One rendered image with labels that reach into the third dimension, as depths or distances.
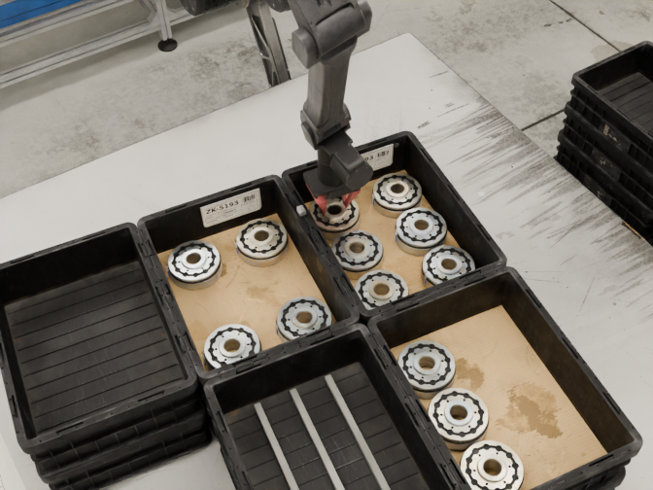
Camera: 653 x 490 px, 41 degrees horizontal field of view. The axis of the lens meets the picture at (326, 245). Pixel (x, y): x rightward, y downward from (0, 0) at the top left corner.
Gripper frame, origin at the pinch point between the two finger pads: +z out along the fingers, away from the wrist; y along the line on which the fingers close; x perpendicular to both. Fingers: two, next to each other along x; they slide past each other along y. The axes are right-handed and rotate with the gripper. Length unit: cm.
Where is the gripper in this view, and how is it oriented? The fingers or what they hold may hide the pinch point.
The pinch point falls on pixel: (333, 207)
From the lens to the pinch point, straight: 176.0
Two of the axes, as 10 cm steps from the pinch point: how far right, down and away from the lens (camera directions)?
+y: 9.2, -3.1, 2.2
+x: -3.8, -7.1, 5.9
